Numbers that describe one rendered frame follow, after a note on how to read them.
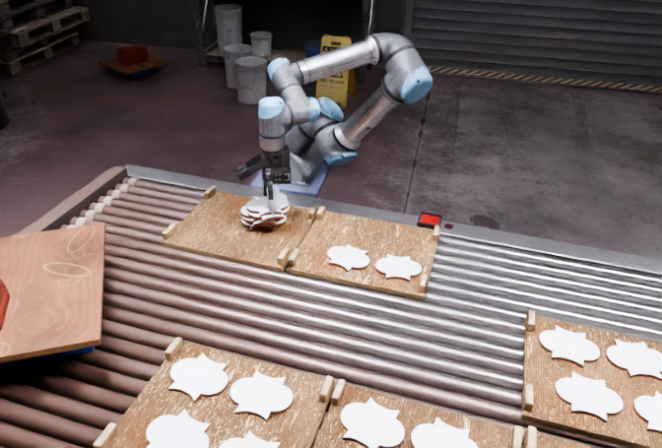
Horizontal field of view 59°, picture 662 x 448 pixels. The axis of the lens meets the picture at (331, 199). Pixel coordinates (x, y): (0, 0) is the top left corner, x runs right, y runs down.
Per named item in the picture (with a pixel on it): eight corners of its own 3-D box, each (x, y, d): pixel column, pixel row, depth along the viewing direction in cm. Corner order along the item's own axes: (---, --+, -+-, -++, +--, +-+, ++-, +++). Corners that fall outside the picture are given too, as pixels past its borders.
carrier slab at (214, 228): (213, 193, 214) (213, 190, 213) (319, 214, 203) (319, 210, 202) (161, 245, 185) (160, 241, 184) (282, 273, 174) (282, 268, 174)
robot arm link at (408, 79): (329, 137, 230) (422, 45, 193) (346, 169, 226) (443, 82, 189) (306, 139, 221) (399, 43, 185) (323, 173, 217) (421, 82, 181)
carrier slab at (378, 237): (321, 214, 204) (321, 210, 203) (439, 234, 194) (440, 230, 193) (286, 272, 175) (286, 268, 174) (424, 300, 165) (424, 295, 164)
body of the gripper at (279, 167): (291, 185, 184) (291, 151, 178) (264, 188, 182) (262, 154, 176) (286, 174, 191) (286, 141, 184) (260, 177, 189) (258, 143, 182)
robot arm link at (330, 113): (311, 114, 233) (336, 95, 226) (326, 143, 229) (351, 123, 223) (293, 111, 223) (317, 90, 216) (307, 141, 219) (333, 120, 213)
